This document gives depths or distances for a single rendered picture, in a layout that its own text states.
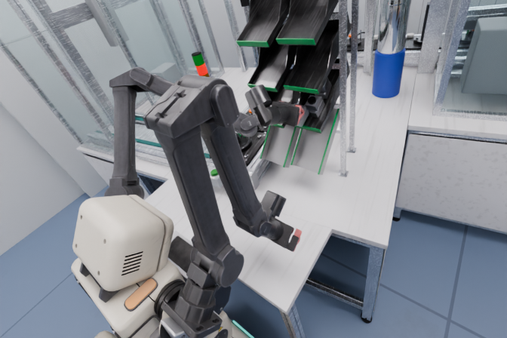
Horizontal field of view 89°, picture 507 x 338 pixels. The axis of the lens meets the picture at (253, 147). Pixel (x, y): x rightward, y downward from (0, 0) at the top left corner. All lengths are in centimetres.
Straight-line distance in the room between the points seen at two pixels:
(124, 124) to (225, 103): 55
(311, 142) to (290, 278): 53
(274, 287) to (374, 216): 47
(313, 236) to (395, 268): 102
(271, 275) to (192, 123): 74
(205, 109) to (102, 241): 38
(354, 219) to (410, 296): 92
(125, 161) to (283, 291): 67
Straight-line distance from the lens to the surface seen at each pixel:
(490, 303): 208
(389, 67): 171
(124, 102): 94
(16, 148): 321
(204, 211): 51
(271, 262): 104
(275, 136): 119
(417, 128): 160
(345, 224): 111
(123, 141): 91
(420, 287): 200
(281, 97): 112
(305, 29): 89
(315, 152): 111
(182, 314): 66
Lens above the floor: 178
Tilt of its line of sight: 38 degrees down
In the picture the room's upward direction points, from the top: 16 degrees counter-clockwise
